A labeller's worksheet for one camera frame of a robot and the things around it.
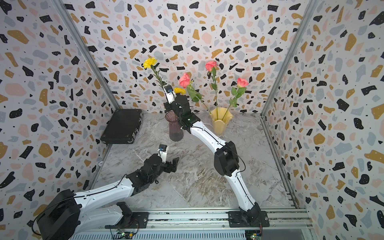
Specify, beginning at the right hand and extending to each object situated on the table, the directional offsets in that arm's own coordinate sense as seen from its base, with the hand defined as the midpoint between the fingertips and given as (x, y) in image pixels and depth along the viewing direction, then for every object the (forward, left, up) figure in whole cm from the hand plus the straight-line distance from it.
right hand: (166, 93), depth 82 cm
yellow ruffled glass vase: (+3, -32, -21) cm, 38 cm away
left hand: (-25, -4, -24) cm, 35 cm away
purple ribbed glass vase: (+2, 0, -35) cm, 35 cm away
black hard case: (+1, +37, -30) cm, 48 cm away
